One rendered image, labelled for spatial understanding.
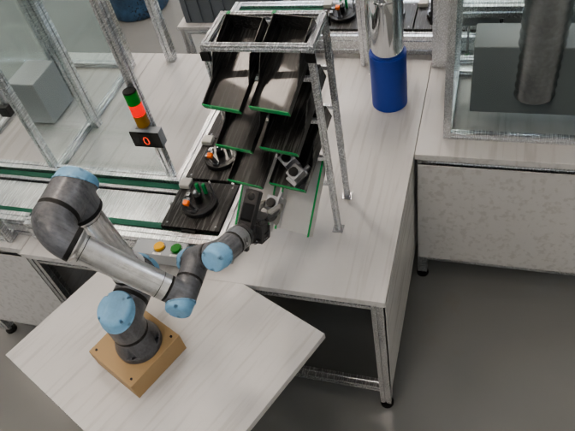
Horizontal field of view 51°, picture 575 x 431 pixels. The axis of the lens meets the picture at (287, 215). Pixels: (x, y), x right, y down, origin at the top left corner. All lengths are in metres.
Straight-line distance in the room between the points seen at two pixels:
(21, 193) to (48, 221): 1.25
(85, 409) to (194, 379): 0.36
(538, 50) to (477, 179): 0.59
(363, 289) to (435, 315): 1.00
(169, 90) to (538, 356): 2.18
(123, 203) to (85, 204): 0.88
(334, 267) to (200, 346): 0.54
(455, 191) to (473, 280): 0.67
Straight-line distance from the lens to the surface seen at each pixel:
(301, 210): 2.09
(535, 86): 2.40
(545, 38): 2.29
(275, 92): 1.79
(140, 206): 2.50
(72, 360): 2.25
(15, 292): 3.11
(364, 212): 2.31
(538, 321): 3.08
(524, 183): 2.60
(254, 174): 2.02
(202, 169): 2.47
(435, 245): 2.95
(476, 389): 2.87
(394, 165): 2.47
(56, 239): 1.60
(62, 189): 1.65
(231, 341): 2.06
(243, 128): 1.94
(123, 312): 1.86
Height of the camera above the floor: 2.58
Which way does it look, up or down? 47 degrees down
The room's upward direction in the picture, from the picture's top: 14 degrees counter-clockwise
